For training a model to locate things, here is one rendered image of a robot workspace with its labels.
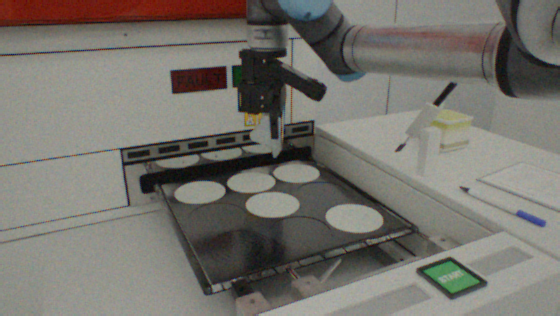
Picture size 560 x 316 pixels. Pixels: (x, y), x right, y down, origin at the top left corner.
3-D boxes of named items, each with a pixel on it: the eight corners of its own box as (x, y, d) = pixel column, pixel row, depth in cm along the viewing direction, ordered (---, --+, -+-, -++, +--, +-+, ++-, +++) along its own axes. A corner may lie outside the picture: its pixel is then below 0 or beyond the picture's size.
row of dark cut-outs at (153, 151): (123, 161, 86) (122, 149, 86) (310, 131, 104) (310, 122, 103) (124, 162, 86) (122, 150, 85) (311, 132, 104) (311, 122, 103)
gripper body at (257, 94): (247, 106, 86) (246, 45, 82) (289, 108, 85) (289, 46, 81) (237, 116, 79) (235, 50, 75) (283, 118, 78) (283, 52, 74)
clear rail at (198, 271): (152, 189, 87) (152, 183, 87) (159, 187, 88) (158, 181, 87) (204, 299, 56) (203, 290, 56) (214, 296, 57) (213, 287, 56)
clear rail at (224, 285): (201, 293, 58) (200, 284, 57) (414, 229, 73) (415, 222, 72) (204, 299, 56) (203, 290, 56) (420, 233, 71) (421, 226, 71)
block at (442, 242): (425, 252, 68) (428, 236, 67) (441, 247, 69) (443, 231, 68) (465, 281, 61) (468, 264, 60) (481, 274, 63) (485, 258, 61)
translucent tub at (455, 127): (416, 142, 91) (420, 112, 89) (442, 137, 95) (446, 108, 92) (443, 154, 85) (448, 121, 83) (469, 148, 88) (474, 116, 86)
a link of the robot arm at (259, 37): (291, 23, 79) (284, 26, 72) (291, 48, 81) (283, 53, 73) (252, 22, 80) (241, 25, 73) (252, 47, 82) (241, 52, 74)
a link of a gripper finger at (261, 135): (252, 155, 86) (251, 111, 83) (281, 157, 85) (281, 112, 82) (248, 161, 83) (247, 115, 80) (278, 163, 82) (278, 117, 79)
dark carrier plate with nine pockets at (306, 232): (161, 187, 87) (161, 185, 87) (307, 160, 101) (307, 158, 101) (212, 285, 58) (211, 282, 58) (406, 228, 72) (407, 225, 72)
